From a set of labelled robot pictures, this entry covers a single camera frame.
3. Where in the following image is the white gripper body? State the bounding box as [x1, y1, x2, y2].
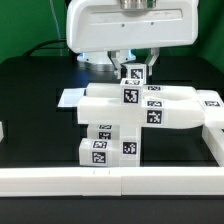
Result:
[66, 0, 199, 53]

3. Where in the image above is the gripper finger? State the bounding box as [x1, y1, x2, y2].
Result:
[145, 48, 159, 76]
[109, 51, 122, 79]

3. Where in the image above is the white tagged cube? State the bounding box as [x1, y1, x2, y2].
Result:
[122, 63, 147, 82]
[120, 78, 143, 105]

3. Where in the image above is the white chair back frame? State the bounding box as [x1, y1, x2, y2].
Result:
[77, 83, 224, 129]

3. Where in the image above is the white chair seat part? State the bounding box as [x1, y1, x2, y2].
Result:
[116, 125, 141, 167]

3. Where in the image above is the white base tag plate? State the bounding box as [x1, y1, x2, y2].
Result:
[57, 88, 85, 108]

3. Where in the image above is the white right obstacle bar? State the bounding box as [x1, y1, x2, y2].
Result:
[202, 126, 224, 167]

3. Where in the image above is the white front obstacle bar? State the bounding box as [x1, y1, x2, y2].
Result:
[0, 167, 224, 197]

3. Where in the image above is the black cable with connector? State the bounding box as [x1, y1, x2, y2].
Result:
[22, 38, 69, 58]

